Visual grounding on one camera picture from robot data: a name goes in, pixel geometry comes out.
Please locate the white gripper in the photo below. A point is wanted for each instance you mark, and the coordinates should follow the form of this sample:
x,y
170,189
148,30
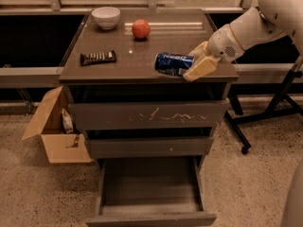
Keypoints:
x,y
223,44

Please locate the blue pepsi can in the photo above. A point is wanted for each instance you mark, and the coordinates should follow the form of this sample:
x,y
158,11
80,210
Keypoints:
x,y
173,64

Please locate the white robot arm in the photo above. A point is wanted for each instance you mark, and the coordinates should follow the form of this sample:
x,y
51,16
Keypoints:
x,y
271,193

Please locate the top grey drawer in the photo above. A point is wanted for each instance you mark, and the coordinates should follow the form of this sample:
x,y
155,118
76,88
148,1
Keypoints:
x,y
150,115

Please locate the grey drawer cabinet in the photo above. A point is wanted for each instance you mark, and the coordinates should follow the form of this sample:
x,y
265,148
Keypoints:
x,y
133,78

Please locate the middle grey drawer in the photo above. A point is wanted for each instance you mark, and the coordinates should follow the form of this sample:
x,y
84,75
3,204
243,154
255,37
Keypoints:
x,y
148,147

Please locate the open bottom grey drawer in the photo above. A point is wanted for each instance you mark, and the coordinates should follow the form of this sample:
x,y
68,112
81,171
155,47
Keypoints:
x,y
150,192

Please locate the red apple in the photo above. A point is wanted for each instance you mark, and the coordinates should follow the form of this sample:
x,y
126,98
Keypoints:
x,y
141,29

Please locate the black rolling stand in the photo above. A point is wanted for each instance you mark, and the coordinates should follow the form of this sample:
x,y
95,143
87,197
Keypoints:
x,y
271,110

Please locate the dark snack bar wrapper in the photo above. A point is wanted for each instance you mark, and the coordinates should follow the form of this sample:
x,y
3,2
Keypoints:
x,y
98,58

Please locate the white ceramic bowl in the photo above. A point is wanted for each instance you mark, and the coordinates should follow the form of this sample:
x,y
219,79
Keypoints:
x,y
106,17

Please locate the snack bag in box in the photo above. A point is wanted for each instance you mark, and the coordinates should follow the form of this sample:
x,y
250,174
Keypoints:
x,y
67,121

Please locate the open cardboard box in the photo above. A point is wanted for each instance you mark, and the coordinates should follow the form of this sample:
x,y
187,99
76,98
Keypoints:
x,y
60,146

